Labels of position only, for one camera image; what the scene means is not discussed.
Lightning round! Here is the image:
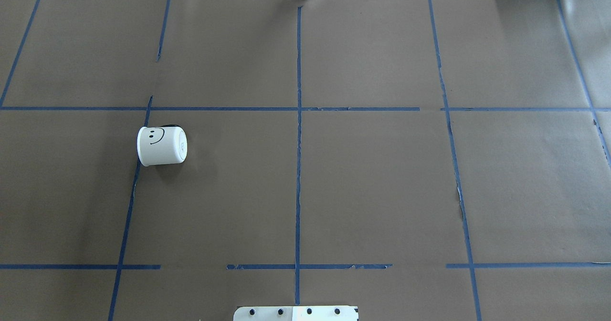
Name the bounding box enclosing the white smiley mug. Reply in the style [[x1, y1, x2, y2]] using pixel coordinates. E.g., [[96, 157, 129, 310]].
[[136, 124, 188, 166]]

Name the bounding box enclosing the brown paper table cover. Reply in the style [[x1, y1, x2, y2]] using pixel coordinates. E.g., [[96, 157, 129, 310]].
[[1, 0, 610, 321]]

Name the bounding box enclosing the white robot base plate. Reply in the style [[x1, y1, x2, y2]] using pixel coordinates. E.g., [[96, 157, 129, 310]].
[[233, 305, 359, 321]]

